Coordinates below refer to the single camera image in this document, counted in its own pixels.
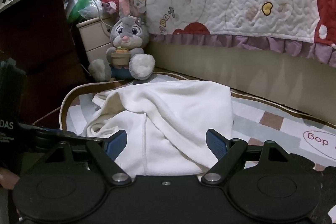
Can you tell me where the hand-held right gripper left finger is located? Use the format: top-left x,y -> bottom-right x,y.
45,129 -> 132,186

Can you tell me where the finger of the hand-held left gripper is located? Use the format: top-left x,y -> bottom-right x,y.
18,123 -> 106,148

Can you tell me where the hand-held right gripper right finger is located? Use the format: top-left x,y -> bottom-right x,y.
200,128 -> 290,185

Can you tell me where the white fleece towel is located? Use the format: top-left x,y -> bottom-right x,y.
83,80 -> 235,177

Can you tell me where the checkered rug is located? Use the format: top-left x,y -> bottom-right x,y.
59,72 -> 336,224

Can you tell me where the beige bed base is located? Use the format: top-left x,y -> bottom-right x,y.
147,38 -> 336,127

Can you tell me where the cream nightstand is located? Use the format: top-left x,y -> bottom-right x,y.
76,15 -> 117,64

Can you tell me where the grey plush bunny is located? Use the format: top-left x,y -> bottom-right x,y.
88,0 -> 155,82

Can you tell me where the green plastic bag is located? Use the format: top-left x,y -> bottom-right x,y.
67,0 -> 92,23

